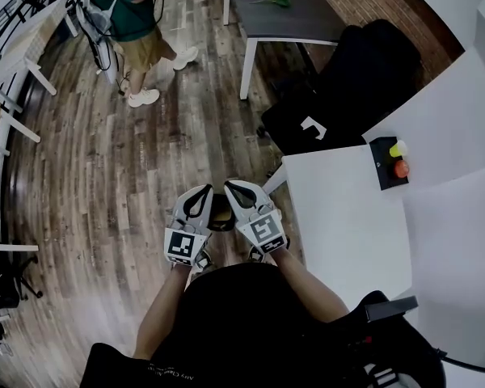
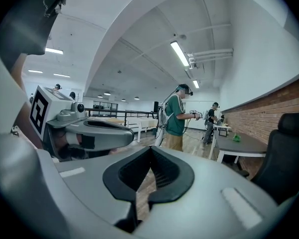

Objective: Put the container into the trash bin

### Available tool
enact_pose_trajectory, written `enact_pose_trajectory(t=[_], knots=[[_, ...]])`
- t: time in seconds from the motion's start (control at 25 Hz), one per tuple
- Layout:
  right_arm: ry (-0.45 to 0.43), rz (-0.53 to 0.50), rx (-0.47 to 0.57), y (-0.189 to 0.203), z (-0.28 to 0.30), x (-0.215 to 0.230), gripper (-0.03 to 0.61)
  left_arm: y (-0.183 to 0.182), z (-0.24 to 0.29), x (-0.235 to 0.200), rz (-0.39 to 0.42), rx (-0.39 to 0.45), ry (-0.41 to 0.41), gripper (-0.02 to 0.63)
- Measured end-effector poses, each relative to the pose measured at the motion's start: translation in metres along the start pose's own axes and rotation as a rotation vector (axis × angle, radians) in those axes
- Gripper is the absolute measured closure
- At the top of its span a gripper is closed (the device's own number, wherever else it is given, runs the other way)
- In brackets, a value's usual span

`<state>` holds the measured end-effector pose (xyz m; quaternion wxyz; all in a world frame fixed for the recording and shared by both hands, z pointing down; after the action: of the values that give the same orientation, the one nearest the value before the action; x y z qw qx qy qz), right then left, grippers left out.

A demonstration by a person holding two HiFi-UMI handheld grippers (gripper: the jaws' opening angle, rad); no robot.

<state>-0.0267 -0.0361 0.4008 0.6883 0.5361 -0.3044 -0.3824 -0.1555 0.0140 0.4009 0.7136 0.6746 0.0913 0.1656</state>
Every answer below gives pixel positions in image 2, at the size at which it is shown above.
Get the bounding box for dark top table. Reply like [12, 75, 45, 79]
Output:
[212, 129, 268, 163]

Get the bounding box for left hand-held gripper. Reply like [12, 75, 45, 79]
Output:
[29, 85, 136, 160]

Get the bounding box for black office chair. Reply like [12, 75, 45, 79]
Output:
[251, 112, 299, 206]

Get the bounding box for person's dark sleeve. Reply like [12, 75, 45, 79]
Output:
[0, 0, 67, 57]

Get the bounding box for black railing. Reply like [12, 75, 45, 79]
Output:
[84, 107, 155, 134]

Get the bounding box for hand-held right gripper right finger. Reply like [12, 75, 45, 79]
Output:
[133, 145, 290, 239]

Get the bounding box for small white table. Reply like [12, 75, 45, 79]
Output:
[213, 123, 233, 137]

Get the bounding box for white ceiling pipes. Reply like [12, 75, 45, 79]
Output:
[187, 48, 234, 65]

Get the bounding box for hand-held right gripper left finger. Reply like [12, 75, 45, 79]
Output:
[53, 145, 153, 234]

